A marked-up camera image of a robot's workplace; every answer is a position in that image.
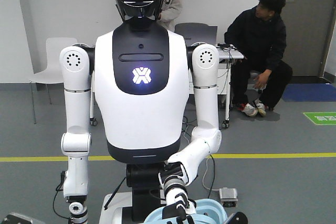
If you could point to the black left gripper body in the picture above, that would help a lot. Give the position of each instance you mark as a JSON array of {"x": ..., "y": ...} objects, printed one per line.
[{"x": 16, "y": 218}]

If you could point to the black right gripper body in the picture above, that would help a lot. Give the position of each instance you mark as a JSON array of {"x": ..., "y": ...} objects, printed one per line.
[{"x": 237, "y": 218}]

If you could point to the light blue plastic basket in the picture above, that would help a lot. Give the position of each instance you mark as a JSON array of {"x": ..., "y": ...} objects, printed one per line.
[{"x": 207, "y": 211}]

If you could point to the grey foot pedal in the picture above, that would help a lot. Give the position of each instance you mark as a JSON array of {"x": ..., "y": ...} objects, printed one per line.
[{"x": 228, "y": 197}]

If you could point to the seated man in black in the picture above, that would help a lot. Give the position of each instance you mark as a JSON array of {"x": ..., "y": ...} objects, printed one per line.
[{"x": 259, "y": 34}]

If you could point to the white humanoid robot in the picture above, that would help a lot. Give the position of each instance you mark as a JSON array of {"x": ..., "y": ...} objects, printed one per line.
[{"x": 160, "y": 116}]

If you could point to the white plastic chair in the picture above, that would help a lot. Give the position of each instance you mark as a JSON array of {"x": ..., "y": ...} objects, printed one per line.
[{"x": 52, "y": 74}]

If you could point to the grey laptop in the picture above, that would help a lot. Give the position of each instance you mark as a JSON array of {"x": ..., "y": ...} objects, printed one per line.
[{"x": 197, "y": 32}]

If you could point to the standing person grey hoodie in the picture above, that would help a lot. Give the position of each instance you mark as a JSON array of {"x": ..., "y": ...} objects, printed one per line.
[{"x": 170, "y": 11}]

